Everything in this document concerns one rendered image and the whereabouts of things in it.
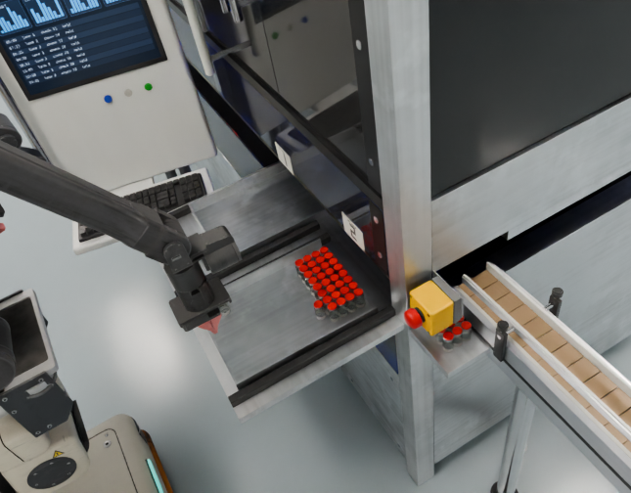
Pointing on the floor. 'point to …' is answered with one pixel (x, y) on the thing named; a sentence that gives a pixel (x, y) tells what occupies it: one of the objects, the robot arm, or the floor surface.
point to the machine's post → (405, 196)
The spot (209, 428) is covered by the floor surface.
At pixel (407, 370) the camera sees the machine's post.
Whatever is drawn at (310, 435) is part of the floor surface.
